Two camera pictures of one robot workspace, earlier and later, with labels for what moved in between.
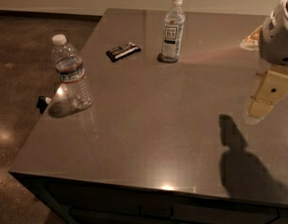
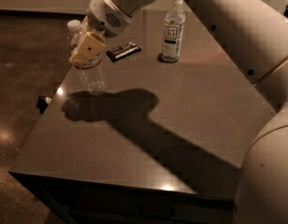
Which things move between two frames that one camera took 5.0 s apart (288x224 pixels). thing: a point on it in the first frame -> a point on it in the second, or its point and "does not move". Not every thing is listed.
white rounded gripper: (276, 37) -> (106, 17)
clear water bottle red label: (69, 65) -> (90, 75)
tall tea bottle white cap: (173, 25) does not move
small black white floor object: (42, 104) does not move
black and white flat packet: (118, 52) does not move
